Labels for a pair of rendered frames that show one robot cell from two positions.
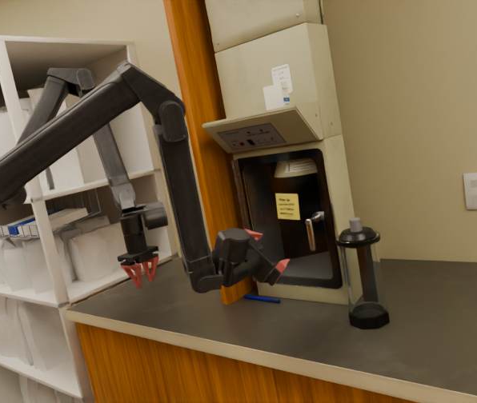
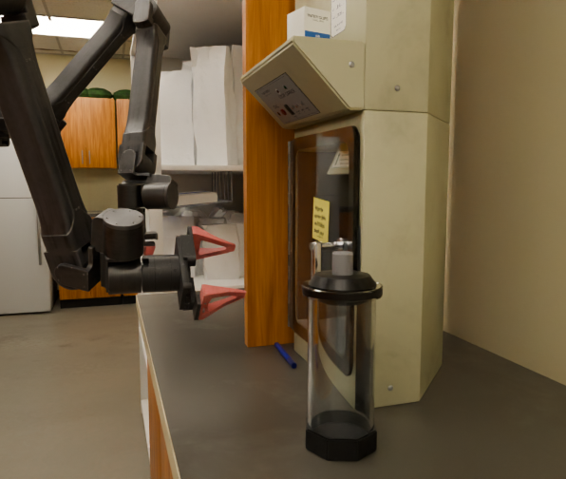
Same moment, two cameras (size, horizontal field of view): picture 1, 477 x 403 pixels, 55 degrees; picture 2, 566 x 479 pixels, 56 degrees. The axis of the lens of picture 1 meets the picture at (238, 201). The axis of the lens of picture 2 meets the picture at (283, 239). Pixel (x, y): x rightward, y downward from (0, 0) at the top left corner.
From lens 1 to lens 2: 75 cm
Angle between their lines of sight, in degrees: 31
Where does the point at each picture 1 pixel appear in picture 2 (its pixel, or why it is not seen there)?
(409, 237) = not seen: outside the picture
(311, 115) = (336, 62)
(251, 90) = not seen: hidden behind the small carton
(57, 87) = (116, 19)
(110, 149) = (140, 99)
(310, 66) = not seen: outside the picture
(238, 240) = (108, 223)
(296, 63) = not seen: outside the picture
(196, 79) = (267, 16)
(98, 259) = (223, 258)
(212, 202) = (252, 197)
